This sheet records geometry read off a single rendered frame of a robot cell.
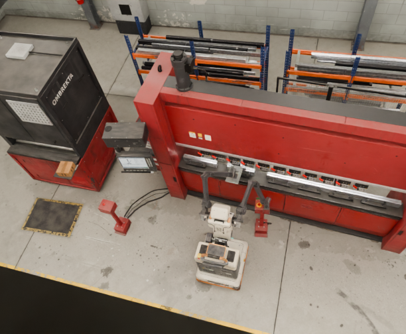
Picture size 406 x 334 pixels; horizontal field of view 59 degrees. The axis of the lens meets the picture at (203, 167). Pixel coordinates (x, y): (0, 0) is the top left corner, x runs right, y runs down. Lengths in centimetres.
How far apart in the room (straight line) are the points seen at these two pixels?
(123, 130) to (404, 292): 422
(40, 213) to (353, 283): 499
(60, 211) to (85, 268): 117
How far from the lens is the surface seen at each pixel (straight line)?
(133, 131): 438
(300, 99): 399
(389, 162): 433
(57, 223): 646
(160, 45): 620
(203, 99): 401
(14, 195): 719
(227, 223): 433
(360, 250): 575
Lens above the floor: 520
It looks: 57 degrees down
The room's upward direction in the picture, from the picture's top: 12 degrees counter-clockwise
